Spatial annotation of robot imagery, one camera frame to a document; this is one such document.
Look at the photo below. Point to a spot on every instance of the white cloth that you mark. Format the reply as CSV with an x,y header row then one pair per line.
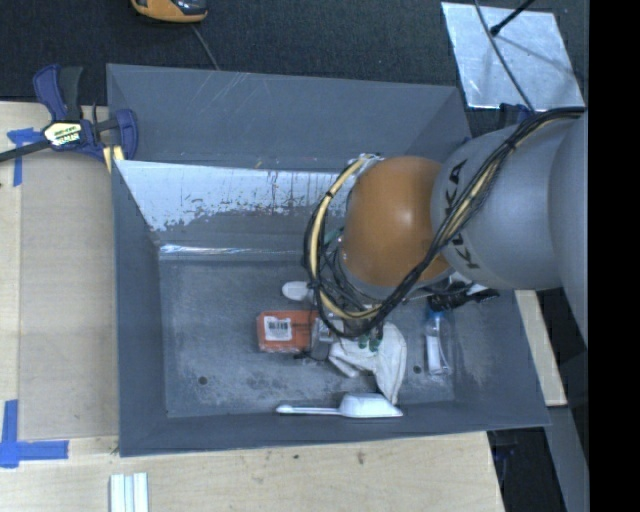
x,y
392,360

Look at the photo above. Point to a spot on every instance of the orange box with barcode label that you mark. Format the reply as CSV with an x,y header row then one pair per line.
x,y
285,331

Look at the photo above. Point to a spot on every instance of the small white rounded object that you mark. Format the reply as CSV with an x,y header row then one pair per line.
x,y
296,291

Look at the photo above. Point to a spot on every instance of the clear plastic bottle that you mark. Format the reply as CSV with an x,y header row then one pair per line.
x,y
436,345

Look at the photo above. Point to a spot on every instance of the grey metal bin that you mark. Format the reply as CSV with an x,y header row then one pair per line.
x,y
215,320

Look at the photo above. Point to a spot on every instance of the white plastic scoop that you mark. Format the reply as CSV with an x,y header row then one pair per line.
x,y
367,406

